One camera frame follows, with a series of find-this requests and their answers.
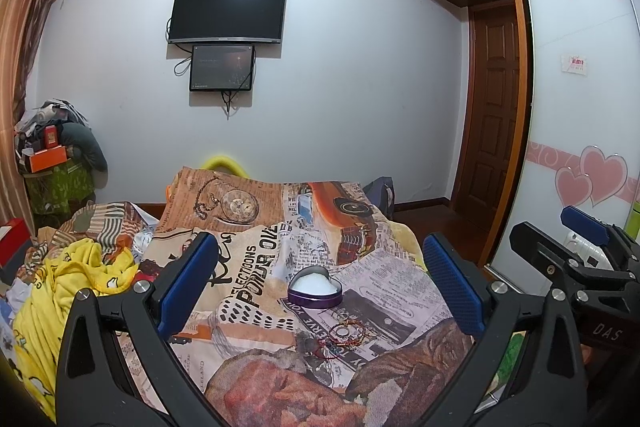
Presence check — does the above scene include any red braided bracelet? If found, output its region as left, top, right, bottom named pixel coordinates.
left=319, top=319, right=369, bottom=360

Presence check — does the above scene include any purple heart-shaped jewelry tin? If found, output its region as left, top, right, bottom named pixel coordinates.
left=288, top=265, right=343, bottom=309

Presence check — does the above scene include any yellow cartoon blanket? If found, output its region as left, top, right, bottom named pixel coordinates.
left=12, top=239, right=138, bottom=421

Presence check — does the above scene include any brown wooden door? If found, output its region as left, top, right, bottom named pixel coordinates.
left=452, top=1, right=520, bottom=229

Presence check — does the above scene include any red box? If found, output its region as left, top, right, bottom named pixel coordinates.
left=0, top=218, right=30, bottom=268

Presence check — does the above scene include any dark blue bag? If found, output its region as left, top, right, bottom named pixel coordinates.
left=362, top=176, right=396, bottom=219

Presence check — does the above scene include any newspaper print bed blanket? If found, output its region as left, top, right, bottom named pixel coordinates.
left=124, top=168, right=472, bottom=426

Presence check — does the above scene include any orange box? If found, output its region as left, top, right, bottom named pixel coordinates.
left=28, top=145, right=67, bottom=173

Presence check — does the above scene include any striped brown curtain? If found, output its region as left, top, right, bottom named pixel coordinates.
left=1, top=0, right=53, bottom=231

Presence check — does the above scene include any small black wall monitor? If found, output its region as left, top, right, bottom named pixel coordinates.
left=189, top=44, right=255, bottom=92

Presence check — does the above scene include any large black wall television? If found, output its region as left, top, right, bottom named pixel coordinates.
left=168, top=0, right=286, bottom=43

